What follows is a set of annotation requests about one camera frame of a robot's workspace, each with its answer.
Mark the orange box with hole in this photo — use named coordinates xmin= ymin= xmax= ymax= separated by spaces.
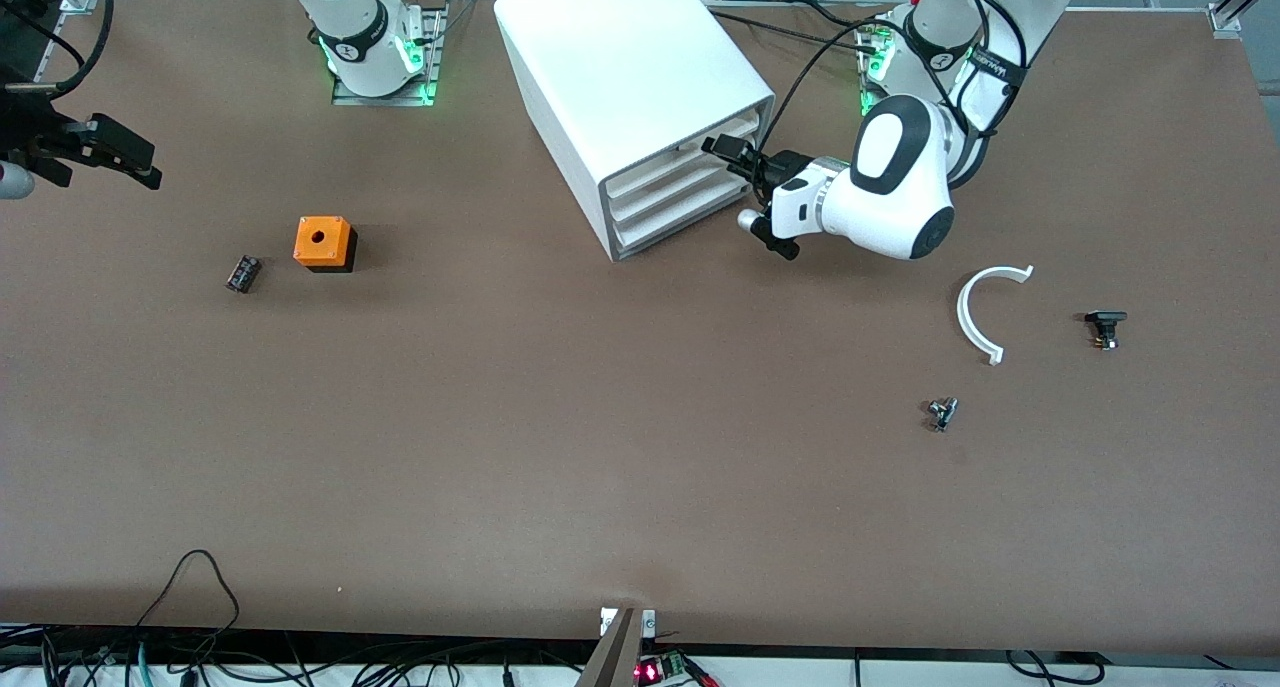
xmin=293 ymin=216 xmax=358 ymax=273

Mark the circuit board with red light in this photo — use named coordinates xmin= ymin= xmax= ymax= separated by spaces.
xmin=635 ymin=652 xmax=721 ymax=687

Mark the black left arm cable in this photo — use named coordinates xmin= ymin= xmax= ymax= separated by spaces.
xmin=765 ymin=0 xmax=1031 ymax=190

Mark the black cable on table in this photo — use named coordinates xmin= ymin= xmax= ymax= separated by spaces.
xmin=705 ymin=0 xmax=891 ymax=56

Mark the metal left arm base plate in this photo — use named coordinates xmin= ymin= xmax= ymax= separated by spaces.
xmin=860 ymin=12 xmax=901 ymax=118

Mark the white curved half ring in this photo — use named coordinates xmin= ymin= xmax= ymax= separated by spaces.
xmin=957 ymin=265 xmax=1035 ymax=366

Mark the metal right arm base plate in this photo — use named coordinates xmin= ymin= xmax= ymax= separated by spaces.
xmin=332 ymin=0 xmax=447 ymax=107

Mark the small black switch part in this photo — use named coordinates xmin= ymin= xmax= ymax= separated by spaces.
xmin=1085 ymin=310 xmax=1129 ymax=352

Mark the thin black looped cable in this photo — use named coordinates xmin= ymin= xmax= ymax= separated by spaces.
xmin=135 ymin=550 xmax=241 ymax=633

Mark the black floor cable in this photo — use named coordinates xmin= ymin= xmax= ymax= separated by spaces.
xmin=1005 ymin=650 xmax=1101 ymax=687

